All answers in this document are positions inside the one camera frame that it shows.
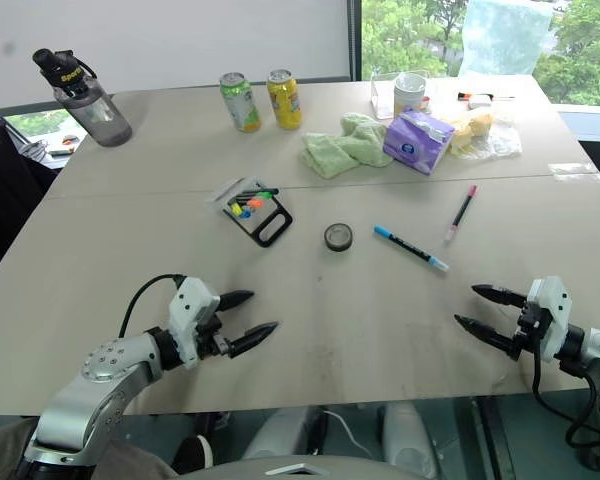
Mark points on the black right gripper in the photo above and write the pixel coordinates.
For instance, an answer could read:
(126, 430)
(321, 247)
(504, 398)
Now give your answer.
(530, 330)

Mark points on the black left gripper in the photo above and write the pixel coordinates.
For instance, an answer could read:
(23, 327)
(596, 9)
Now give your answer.
(214, 343)

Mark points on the black marker case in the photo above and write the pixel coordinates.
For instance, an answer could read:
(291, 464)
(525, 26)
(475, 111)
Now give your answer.
(272, 230)

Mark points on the pink capped black pen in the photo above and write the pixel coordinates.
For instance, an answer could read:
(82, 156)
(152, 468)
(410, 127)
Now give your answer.
(461, 212)

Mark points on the blue capped black pen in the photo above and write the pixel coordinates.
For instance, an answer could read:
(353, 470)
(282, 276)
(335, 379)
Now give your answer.
(410, 248)

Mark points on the clear plastic container with cups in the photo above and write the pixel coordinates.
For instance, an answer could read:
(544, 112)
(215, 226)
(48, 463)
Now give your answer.
(380, 100)

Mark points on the yellow marker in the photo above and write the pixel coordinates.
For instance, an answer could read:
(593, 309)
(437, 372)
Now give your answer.
(236, 207)

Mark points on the orange marker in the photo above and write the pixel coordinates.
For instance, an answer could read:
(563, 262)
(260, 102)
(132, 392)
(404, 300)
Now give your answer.
(257, 202)

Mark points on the white robot leg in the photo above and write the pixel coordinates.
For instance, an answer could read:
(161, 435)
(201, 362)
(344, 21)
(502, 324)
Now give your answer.
(285, 432)
(410, 440)

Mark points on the dark tape roll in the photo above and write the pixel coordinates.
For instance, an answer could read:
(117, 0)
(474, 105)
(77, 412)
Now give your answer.
(338, 237)

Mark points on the green capped black marker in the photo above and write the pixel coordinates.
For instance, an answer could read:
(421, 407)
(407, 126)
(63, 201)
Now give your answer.
(265, 191)

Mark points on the black white shoe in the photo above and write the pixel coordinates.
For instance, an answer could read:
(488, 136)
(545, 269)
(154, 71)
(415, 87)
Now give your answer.
(195, 452)

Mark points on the clear tape strip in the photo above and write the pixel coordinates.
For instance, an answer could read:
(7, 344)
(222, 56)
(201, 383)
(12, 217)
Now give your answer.
(575, 172)

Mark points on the clear bag with yellow sponge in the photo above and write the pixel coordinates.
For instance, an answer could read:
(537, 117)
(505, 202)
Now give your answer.
(485, 130)

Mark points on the purple tissue pack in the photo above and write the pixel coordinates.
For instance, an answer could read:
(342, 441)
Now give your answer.
(415, 142)

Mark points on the light green towel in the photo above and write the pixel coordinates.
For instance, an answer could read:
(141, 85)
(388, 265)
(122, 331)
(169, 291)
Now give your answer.
(340, 150)

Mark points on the white eraser block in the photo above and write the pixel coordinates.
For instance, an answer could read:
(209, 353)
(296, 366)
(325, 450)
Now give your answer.
(479, 102)

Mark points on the green drink can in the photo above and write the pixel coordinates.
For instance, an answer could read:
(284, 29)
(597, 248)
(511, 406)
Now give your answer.
(240, 102)

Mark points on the yellow drink can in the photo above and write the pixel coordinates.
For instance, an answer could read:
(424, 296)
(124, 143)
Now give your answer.
(285, 100)

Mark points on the white plastic cup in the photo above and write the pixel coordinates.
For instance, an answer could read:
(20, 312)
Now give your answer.
(409, 95)

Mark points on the grey sports water bottle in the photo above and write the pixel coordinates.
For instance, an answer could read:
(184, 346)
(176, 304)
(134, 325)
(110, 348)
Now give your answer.
(95, 112)

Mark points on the translucent plastic bag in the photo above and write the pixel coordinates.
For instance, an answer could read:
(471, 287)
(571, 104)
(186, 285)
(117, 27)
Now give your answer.
(505, 37)

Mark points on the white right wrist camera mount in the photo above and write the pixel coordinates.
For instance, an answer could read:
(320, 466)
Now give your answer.
(550, 310)

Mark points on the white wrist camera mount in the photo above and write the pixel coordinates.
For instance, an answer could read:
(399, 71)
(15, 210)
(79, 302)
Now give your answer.
(190, 310)
(550, 310)

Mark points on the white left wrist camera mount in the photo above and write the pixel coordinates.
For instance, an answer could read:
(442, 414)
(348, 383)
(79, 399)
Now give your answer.
(190, 310)

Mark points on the dark window frame post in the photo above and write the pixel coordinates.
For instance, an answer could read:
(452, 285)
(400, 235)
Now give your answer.
(355, 40)

